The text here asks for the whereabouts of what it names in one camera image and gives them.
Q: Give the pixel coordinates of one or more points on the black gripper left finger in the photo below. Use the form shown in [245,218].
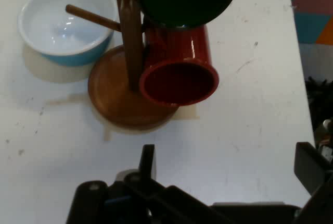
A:
[147,161]

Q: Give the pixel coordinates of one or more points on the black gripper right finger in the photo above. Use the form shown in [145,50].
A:
[309,172]

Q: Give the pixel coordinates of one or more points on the green enamel mug white print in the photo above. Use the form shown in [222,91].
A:
[187,0]

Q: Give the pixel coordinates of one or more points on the brown wooden mug tree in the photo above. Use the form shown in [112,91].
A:
[117,104]

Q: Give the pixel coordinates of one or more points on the black cluttered equipment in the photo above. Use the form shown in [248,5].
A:
[320,96]

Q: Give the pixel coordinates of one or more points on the red enamel mug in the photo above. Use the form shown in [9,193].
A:
[179,83]

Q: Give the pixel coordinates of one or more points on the blue bowl white inside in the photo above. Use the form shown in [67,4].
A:
[65,26]

